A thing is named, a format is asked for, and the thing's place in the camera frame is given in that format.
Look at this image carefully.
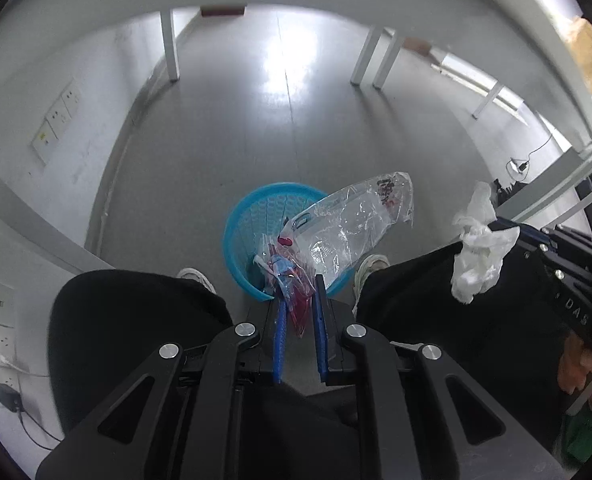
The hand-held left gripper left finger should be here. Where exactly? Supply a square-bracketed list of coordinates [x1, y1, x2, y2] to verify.
[36, 252, 290, 480]

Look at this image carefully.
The white tissue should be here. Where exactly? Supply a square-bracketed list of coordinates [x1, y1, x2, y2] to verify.
[450, 181, 521, 305]

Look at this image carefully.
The person's right hand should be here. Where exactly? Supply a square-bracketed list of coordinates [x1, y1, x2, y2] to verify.
[558, 332, 592, 411]

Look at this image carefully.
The white table leg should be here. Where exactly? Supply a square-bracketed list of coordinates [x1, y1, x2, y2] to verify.
[350, 25, 384, 86]
[372, 30, 407, 90]
[472, 80, 506, 120]
[160, 9, 181, 82]

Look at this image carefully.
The black floor cable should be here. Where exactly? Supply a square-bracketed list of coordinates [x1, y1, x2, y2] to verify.
[506, 130, 557, 181]

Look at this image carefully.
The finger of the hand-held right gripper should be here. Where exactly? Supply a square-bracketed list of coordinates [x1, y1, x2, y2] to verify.
[496, 216, 592, 263]
[516, 241, 592, 293]

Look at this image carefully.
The person's right leg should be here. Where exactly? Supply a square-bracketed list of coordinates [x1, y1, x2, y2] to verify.
[353, 240, 584, 461]

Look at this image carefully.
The black adapter cable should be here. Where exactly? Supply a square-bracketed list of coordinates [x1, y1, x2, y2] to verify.
[18, 410, 63, 450]

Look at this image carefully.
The black power adapter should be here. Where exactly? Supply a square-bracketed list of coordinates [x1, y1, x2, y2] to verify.
[0, 382, 23, 413]

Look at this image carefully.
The person's shoe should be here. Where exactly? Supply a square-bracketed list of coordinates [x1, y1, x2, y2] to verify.
[353, 253, 392, 306]
[176, 266, 218, 295]

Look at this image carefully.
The person's leg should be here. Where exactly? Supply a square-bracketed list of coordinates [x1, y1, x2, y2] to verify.
[353, 240, 584, 461]
[47, 269, 237, 441]

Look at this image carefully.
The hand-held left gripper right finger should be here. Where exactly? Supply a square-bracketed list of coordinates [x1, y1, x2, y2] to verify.
[313, 274, 569, 480]

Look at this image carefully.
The person's right shoe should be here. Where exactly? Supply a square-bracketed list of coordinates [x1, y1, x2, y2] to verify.
[353, 253, 392, 306]

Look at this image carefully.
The brown paper package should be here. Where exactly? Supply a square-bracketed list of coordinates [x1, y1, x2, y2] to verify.
[566, 17, 592, 92]

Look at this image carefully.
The person's left shoe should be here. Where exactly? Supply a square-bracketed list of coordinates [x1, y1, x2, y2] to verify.
[176, 266, 218, 295]

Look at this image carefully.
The clear zip bag red print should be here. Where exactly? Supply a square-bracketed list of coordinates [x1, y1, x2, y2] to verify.
[253, 171, 414, 338]

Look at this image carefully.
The blue plastic trash bin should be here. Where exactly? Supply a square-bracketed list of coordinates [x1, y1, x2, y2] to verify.
[223, 181, 357, 303]

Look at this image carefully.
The person's left leg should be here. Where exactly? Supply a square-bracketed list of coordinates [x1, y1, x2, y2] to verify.
[47, 269, 237, 441]

